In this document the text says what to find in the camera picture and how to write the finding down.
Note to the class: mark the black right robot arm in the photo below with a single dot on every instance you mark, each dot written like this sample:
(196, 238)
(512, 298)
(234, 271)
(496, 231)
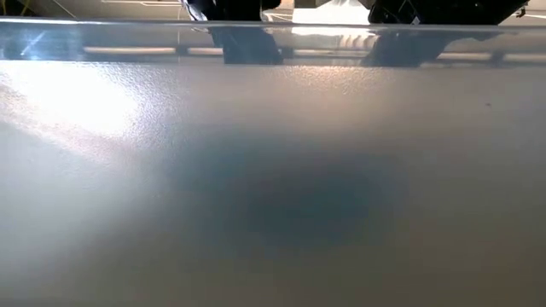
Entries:
(448, 13)

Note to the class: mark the clear plastic bin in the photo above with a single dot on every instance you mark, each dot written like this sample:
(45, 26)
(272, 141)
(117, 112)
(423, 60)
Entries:
(273, 128)

